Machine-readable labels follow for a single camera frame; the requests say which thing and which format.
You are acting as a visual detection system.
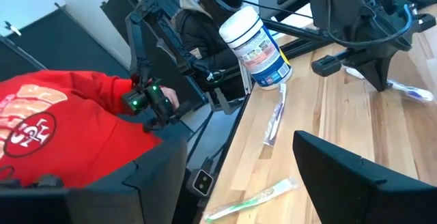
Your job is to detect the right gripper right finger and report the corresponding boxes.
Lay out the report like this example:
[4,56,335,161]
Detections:
[293,130,437,224]

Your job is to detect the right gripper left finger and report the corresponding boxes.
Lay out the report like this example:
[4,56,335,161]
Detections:
[70,139,188,224]

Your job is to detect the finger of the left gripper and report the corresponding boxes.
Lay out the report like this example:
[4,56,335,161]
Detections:
[354,55,380,92]
[375,51,399,92]

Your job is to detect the purple toothbrush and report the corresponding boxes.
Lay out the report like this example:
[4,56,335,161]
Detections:
[343,65,435,102]

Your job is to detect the person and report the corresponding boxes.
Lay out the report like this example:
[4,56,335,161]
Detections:
[172,0,246,71]
[0,69,180,188]

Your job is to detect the dark wrapped toothbrush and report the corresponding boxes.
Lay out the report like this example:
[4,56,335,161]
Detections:
[262,82,288,147]

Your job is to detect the person's hand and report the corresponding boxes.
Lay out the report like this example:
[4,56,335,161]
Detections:
[158,86,181,111]

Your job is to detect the green wrapped toothbrush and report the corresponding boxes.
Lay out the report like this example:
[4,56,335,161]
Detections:
[203,176,298,223]

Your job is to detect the black partition panel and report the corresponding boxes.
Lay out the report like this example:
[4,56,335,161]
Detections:
[0,7,132,81]

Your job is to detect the black camera cable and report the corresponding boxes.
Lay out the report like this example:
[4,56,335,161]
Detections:
[326,3,414,47]

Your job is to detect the small black camera box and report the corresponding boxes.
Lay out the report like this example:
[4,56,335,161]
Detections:
[186,168,215,197]

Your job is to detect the silver metal bracket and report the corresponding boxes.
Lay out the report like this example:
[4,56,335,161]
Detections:
[238,59,255,95]

